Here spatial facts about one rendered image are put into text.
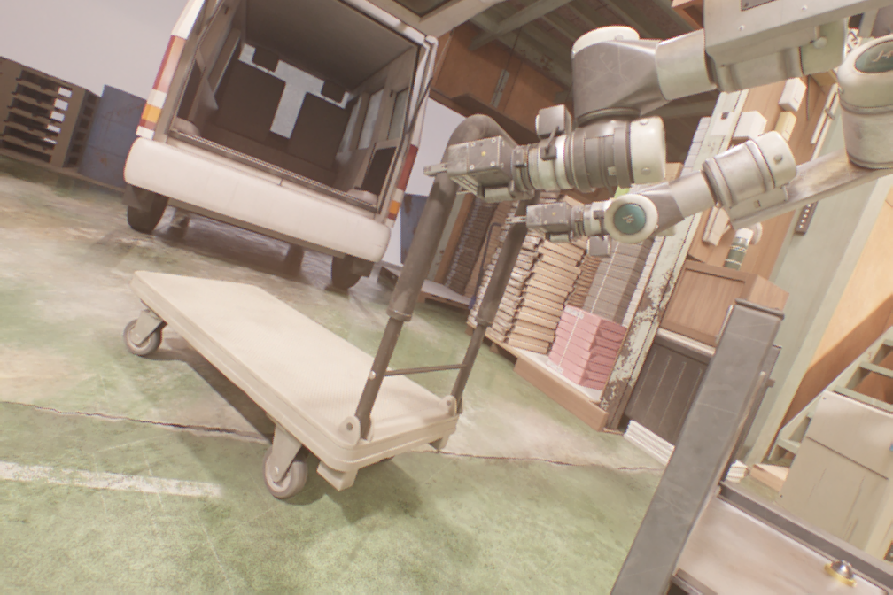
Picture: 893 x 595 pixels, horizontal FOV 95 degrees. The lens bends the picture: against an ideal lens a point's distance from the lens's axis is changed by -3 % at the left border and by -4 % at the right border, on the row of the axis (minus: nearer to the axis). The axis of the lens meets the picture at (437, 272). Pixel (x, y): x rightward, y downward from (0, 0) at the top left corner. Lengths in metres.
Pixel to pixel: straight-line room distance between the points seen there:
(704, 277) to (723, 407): 1.85
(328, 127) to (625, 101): 4.17
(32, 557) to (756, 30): 0.98
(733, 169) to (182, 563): 0.97
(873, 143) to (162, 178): 2.56
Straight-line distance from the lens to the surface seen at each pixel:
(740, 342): 0.37
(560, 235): 0.91
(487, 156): 0.58
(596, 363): 2.52
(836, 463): 2.01
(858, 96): 0.78
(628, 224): 0.76
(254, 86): 4.59
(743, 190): 0.79
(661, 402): 2.19
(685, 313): 2.21
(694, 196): 0.78
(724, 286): 2.16
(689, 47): 0.57
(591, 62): 0.60
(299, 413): 0.80
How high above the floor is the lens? 0.54
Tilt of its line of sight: 4 degrees down
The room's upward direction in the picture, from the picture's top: 20 degrees clockwise
